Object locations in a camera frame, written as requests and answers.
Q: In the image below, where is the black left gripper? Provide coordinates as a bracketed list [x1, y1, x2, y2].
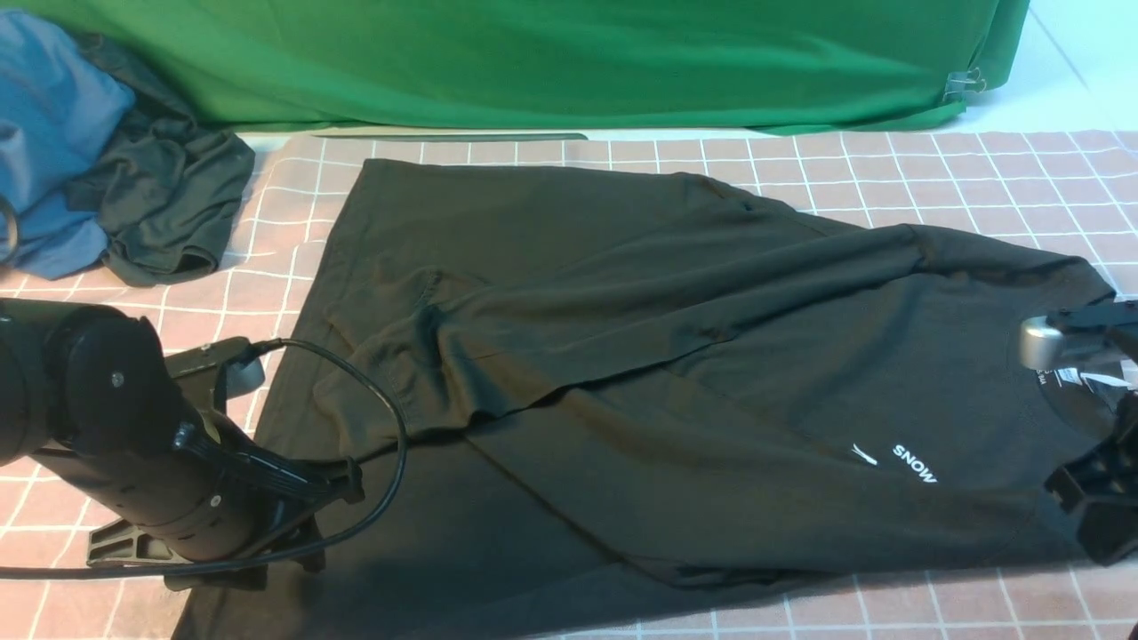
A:
[53, 389, 365, 592]

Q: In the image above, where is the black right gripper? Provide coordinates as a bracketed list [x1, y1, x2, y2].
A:
[1045, 418, 1137, 566]

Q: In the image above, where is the dark gray long-sleeve top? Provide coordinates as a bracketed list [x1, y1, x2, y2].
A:
[174, 159, 1115, 639]

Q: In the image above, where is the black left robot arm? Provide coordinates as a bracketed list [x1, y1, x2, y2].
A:
[3, 300, 365, 590]

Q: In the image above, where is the pink checkered tablecloth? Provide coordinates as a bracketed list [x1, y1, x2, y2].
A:
[3, 131, 1135, 639]

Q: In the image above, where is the dark gray crumpled garment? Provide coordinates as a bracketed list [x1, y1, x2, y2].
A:
[61, 33, 256, 287]

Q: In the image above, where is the metal binder clip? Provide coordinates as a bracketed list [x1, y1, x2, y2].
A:
[942, 68, 988, 104]

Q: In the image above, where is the blue crumpled garment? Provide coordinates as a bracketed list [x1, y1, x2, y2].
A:
[1, 8, 135, 280]

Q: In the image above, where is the green backdrop cloth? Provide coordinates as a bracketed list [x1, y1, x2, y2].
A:
[15, 1, 1029, 136]

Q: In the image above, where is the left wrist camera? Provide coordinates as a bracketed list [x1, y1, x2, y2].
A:
[165, 337, 267, 413]

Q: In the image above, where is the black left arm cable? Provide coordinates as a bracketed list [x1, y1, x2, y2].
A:
[0, 338, 410, 583]

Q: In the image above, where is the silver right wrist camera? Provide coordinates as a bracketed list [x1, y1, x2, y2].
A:
[1019, 300, 1137, 370]

